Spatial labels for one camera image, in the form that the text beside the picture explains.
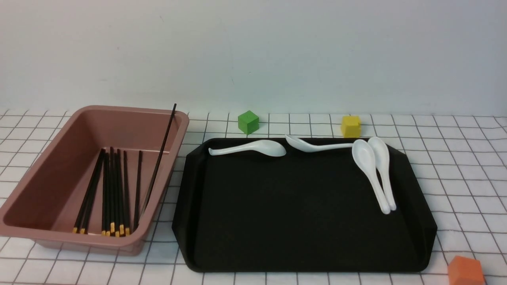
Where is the white ceramic spoon far left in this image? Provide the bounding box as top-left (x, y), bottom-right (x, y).
top-left (208, 140), bottom-right (287, 157)

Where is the green foam cube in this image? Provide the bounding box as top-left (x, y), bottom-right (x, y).
top-left (238, 110), bottom-right (259, 135)

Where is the white ceramic spoon upside down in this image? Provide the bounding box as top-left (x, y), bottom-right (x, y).
top-left (285, 135), bottom-right (353, 153)

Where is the black plastic tray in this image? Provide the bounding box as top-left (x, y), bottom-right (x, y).
top-left (172, 138), bottom-right (438, 272)

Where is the yellow foam cube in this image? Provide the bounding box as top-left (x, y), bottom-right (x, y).
top-left (341, 116), bottom-right (362, 138)

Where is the white ceramic spoon inner pair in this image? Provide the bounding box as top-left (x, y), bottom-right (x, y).
top-left (352, 139), bottom-right (391, 215)

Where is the white ceramic spoon pair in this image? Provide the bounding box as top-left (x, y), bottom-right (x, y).
top-left (352, 139), bottom-right (391, 215)
top-left (368, 137), bottom-right (397, 211)

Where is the white ceramic spoon outer pair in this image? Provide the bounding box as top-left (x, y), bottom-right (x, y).
top-left (368, 137), bottom-right (397, 211)

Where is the black yellow-tipped chopstick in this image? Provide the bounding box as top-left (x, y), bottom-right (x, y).
top-left (112, 151), bottom-right (121, 238)
top-left (108, 146), bottom-right (116, 236)
top-left (115, 149), bottom-right (125, 237)
top-left (101, 153), bottom-right (110, 236)
top-left (123, 151), bottom-right (131, 236)
top-left (79, 149), bottom-right (105, 234)
top-left (72, 148), bottom-right (105, 234)

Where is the pink plastic bin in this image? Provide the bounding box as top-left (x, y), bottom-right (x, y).
top-left (0, 105), bottom-right (189, 256)

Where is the orange foam cube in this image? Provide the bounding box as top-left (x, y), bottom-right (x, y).
top-left (448, 256), bottom-right (485, 285)

